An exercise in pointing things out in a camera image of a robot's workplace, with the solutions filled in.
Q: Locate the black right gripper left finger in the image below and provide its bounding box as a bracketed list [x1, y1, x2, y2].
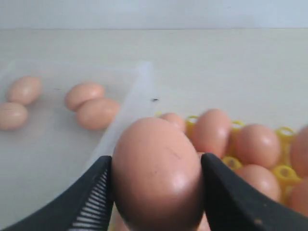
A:
[6, 156, 113, 231]

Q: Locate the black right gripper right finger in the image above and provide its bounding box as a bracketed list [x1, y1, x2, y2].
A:
[201, 154, 308, 231]

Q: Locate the brown egg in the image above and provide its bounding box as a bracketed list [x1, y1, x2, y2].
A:
[112, 117, 204, 231]
[197, 152, 204, 159]
[288, 178, 308, 217]
[76, 98, 120, 130]
[159, 113, 186, 132]
[290, 126, 308, 178]
[191, 109, 232, 158]
[235, 165, 282, 202]
[234, 124, 281, 168]
[113, 211, 129, 231]
[0, 103, 28, 130]
[64, 82, 105, 111]
[6, 76, 42, 105]

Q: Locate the yellow plastic egg tray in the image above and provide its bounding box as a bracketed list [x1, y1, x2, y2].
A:
[154, 112, 308, 231]

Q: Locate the clear plastic box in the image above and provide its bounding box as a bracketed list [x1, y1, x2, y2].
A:
[0, 61, 155, 228]

